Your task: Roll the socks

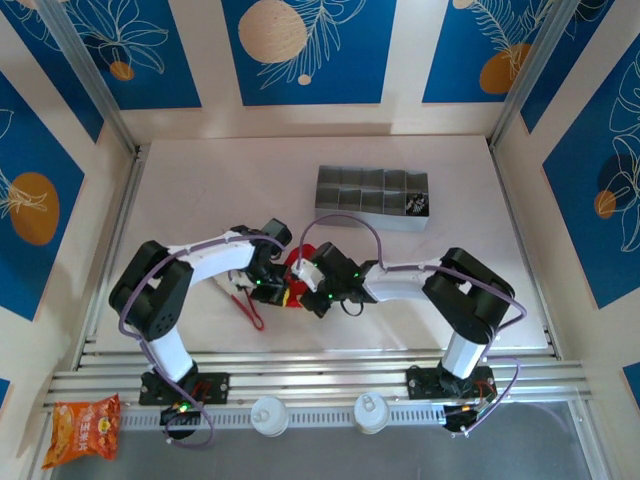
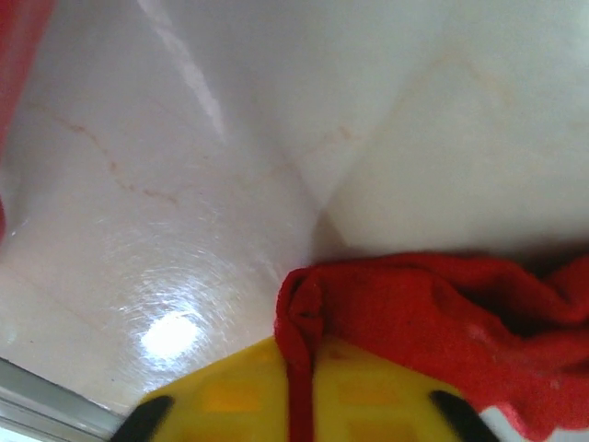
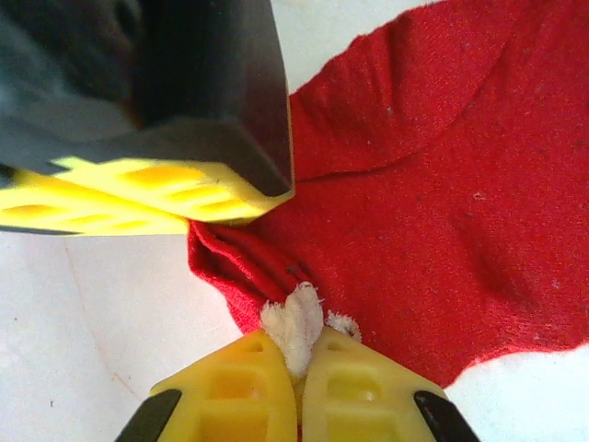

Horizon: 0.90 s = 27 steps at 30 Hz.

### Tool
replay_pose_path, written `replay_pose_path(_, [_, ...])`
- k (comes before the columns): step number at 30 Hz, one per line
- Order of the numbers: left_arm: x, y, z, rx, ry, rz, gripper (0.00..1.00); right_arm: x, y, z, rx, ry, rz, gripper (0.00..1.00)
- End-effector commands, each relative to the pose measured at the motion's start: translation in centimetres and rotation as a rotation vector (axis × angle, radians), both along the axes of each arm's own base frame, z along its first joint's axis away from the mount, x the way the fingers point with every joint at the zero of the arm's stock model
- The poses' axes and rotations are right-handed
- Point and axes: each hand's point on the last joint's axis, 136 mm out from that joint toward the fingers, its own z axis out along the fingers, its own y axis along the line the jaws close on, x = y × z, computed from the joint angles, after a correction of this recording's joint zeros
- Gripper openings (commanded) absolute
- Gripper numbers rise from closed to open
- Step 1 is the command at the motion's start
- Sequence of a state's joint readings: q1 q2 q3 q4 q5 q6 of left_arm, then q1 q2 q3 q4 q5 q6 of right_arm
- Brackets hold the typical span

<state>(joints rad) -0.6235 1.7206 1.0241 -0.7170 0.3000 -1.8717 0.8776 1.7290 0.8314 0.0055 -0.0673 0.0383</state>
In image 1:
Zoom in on white round lidded container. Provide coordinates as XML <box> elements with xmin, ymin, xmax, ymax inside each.
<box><xmin>249</xmin><ymin>394</ymin><xmax>289</xmax><ymax>439</ymax></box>
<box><xmin>353</xmin><ymin>392</ymin><xmax>391</xmax><ymax>435</ymax></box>

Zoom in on grey metal shelf plate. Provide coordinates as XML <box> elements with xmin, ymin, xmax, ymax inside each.
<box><xmin>29</xmin><ymin>399</ymin><xmax>619</xmax><ymax>480</ymax></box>

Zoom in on aluminium corner post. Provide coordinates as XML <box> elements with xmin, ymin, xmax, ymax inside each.
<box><xmin>489</xmin><ymin>0</ymin><xmax>579</xmax><ymax>151</ymax></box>
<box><xmin>37</xmin><ymin>0</ymin><xmax>141</xmax><ymax>154</ymax></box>

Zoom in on aluminium side rail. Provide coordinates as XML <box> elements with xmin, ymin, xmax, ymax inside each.
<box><xmin>74</xmin><ymin>144</ymin><xmax>151</xmax><ymax>371</ymax></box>
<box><xmin>487</xmin><ymin>142</ymin><xmax>560</xmax><ymax>359</ymax></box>

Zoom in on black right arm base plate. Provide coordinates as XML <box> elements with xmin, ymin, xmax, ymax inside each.
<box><xmin>405</xmin><ymin>367</ymin><xmax>496</xmax><ymax>401</ymax></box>

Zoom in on grey compartment organizer box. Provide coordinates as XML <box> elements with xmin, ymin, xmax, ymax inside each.
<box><xmin>314</xmin><ymin>164</ymin><xmax>432</xmax><ymax>234</ymax></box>

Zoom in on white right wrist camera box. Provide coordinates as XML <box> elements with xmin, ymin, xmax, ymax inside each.
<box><xmin>292</xmin><ymin>258</ymin><xmax>324</xmax><ymax>292</ymax></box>

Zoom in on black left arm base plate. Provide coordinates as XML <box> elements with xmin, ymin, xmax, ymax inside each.
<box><xmin>138</xmin><ymin>372</ymin><xmax>231</xmax><ymax>406</ymax></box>

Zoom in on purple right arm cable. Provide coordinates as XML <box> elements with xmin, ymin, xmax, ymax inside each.
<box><xmin>298</xmin><ymin>213</ymin><xmax>529</xmax><ymax>439</ymax></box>

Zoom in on metal tongs with red handle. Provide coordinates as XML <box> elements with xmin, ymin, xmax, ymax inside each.
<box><xmin>213</xmin><ymin>272</ymin><xmax>265</xmax><ymax>332</ymax></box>

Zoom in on red sock with white toe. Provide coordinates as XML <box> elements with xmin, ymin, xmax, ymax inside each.
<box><xmin>281</xmin><ymin>243</ymin><xmax>321</xmax><ymax>309</ymax></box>

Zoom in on slotted grey cable duct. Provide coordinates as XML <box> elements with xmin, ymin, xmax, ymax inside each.
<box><xmin>119</xmin><ymin>405</ymin><xmax>449</xmax><ymax>431</ymax></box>

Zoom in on orange snack bag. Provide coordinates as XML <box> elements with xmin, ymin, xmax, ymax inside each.
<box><xmin>40</xmin><ymin>393</ymin><xmax>122</xmax><ymax>470</ymax></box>

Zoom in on aluminium front rail frame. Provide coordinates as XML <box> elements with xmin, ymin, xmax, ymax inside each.
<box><xmin>42</xmin><ymin>349</ymin><xmax>594</xmax><ymax>409</ymax></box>

